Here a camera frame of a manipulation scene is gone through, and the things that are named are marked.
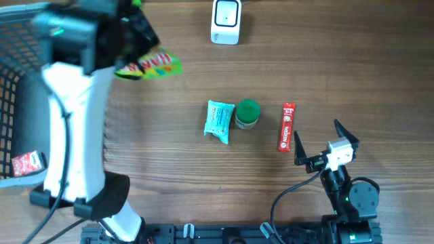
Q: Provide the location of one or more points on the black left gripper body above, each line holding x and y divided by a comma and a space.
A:
142, 37

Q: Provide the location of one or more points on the red Nescafe stick sachet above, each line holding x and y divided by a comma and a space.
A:
288, 111

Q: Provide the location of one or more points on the grey plastic mesh basket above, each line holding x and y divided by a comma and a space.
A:
25, 112

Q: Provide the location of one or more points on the black aluminium mounting rail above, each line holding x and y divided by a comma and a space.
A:
306, 232

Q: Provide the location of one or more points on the mint toilet wipes pack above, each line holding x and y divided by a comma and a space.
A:
218, 120

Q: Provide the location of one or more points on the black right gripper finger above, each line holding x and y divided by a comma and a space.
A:
343, 132
300, 157

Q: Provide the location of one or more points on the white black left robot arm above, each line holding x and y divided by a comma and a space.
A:
83, 44

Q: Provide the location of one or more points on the green lid jar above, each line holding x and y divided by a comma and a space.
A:
247, 114

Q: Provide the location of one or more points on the colourful candy bag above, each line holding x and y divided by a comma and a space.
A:
158, 63

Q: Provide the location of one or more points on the red white small packet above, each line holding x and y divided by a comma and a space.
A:
27, 163

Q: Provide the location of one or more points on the white barcode scanner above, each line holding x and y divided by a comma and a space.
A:
226, 21

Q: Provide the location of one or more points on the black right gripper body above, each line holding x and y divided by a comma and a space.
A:
314, 163

